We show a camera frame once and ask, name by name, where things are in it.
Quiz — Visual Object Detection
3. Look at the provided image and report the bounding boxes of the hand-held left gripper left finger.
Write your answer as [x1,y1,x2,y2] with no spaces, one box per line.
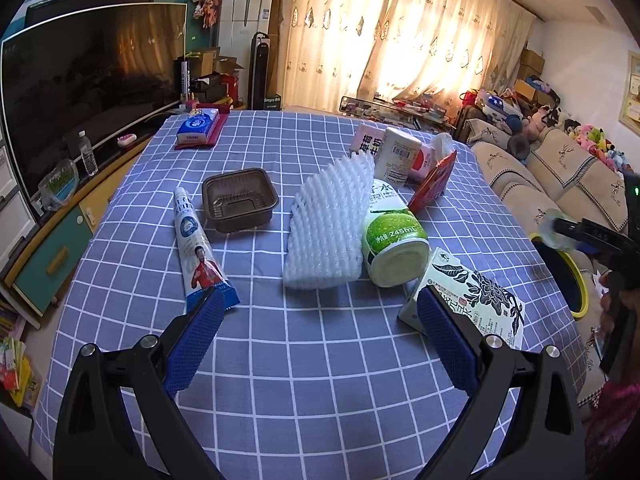
[52,286,227,480]

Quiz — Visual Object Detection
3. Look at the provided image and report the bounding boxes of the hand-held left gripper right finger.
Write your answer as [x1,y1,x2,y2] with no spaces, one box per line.
[417,284,586,480]

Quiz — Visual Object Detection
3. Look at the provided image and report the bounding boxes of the red snack packet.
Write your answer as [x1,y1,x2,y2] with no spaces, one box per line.
[407,150,458,213]

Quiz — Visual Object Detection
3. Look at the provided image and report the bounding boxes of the glass table with clutter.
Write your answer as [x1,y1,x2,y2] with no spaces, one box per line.
[340,92,451,132]

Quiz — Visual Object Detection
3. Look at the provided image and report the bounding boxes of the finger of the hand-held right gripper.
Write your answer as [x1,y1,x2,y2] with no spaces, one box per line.
[553,216,627,262]

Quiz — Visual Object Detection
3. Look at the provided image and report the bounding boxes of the small water bottle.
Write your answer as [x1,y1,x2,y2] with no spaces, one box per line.
[77,131,99,177]

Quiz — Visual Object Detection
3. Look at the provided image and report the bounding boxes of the crumpled white tissue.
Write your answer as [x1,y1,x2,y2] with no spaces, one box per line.
[430,132,457,162]

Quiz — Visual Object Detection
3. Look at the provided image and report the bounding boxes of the pink pig plush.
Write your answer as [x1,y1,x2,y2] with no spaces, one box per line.
[522,106,552,142]

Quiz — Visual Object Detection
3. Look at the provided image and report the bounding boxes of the white standing air conditioner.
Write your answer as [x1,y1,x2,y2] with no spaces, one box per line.
[216,0,279,111]

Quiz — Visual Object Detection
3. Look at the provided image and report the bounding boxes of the wooden teal television cabinet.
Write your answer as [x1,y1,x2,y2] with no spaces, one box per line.
[0,110,176,332]

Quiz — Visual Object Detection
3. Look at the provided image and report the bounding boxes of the pile of plush toys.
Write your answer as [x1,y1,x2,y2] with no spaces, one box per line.
[564,119,627,172]

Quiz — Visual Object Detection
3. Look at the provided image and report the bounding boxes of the pile of colourful books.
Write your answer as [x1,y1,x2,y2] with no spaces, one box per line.
[0,300,47,411]

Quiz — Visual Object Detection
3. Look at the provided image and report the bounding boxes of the stacked brown cardboard boxes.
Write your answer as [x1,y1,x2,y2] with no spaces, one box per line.
[515,49,547,106]

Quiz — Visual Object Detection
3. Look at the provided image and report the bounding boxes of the cream patterned curtains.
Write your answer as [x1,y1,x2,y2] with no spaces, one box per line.
[270,0,537,117]

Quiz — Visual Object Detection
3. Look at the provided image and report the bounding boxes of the framed wall picture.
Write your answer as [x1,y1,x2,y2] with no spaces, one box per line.
[619,52,640,134]

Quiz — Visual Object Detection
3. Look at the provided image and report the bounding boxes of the person's right hand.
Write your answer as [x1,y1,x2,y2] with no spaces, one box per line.
[599,270,620,335]

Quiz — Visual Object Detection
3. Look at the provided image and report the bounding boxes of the large black television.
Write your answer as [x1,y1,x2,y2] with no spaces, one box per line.
[0,2,188,197]

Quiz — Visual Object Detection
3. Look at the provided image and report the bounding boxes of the white paper cup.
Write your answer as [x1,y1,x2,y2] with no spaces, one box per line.
[375,127,421,186]

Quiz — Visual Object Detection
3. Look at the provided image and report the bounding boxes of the yellow-rimmed dark bin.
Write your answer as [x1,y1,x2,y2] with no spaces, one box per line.
[530,232,590,321]

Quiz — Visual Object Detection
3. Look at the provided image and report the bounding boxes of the pile of cardboard boxes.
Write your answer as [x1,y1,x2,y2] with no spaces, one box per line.
[174,47,246,107]

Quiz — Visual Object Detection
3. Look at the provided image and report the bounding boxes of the clear plastic bottle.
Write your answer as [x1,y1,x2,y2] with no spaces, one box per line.
[541,207,581,254]

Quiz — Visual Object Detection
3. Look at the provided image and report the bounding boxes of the black tower fan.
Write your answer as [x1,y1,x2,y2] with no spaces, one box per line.
[248,31,271,111]

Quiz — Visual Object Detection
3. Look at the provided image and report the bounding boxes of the blue tissue pack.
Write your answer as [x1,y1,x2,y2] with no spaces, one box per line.
[176,110,220,144]

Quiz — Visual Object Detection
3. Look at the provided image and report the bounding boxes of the pink milk carton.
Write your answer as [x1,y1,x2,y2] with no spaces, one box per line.
[350,122,434,182]

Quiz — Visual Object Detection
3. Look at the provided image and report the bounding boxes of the blue white toothpaste tube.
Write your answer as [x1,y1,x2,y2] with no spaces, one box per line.
[173,187,241,314]

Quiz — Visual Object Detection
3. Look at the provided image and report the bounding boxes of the dark round plush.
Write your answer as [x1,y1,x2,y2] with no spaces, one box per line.
[507,135,532,162]

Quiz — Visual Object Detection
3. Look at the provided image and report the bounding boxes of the green label drink bottle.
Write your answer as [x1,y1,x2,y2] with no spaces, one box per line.
[361,178,431,288]

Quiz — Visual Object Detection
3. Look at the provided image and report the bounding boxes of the brown plastic food tray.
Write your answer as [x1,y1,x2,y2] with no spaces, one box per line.
[201,168,280,234]

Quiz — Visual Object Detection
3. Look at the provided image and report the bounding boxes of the beige covered sofa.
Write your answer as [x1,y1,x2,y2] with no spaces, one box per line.
[452,119,632,411]

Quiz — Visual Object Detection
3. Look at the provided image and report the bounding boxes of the white foam fruit net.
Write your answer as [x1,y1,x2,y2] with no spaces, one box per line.
[282,152,376,291]

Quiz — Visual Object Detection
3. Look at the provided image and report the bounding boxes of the pale green tea carton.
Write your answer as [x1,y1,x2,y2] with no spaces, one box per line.
[397,247,526,352]

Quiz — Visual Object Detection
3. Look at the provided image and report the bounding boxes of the blue checked tablecloth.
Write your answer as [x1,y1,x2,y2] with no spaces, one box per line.
[32,110,588,480]

